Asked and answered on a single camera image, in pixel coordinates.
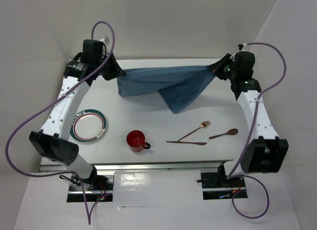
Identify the copper knife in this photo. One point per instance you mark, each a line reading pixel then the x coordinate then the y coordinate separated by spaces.
pixel 184 142

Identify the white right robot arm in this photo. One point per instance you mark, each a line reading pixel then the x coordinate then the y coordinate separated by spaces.
pixel 264 150

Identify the copper fork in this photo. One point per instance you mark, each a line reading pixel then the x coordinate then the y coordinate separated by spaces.
pixel 203 125

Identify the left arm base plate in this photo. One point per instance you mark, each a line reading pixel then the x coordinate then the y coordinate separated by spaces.
pixel 103 190

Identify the blue cloth napkin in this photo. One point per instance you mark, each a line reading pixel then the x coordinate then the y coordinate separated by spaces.
pixel 179 86

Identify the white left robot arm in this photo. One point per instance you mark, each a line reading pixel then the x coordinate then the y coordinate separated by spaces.
pixel 52 140

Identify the aluminium front table rail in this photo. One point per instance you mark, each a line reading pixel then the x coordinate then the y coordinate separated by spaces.
pixel 159 166

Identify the red mug black handle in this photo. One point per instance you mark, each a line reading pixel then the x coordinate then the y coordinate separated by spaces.
pixel 136 141

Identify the white plate green red rim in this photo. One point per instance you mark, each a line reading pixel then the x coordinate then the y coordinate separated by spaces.
pixel 88 126

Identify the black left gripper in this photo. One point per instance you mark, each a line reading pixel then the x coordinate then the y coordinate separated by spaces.
pixel 116 71

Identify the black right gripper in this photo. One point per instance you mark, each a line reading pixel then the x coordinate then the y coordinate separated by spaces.
pixel 216 68

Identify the copper spoon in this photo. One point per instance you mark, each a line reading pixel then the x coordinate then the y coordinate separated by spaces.
pixel 229 132

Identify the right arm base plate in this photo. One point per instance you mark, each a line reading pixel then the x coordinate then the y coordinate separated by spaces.
pixel 215 188

